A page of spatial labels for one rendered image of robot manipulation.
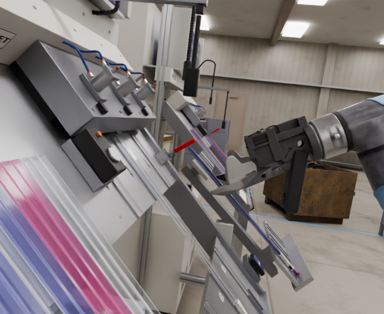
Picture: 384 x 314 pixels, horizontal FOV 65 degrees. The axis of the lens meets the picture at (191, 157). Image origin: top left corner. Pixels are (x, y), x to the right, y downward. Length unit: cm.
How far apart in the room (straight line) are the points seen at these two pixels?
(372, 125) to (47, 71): 51
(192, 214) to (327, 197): 340
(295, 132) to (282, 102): 1115
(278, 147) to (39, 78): 39
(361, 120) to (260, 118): 1106
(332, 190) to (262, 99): 788
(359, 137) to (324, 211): 360
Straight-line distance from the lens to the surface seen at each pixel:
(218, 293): 63
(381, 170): 58
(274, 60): 1185
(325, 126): 56
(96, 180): 44
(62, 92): 47
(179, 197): 80
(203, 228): 82
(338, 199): 422
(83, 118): 46
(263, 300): 86
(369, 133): 58
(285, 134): 56
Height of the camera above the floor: 116
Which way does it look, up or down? 8 degrees down
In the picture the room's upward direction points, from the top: 7 degrees clockwise
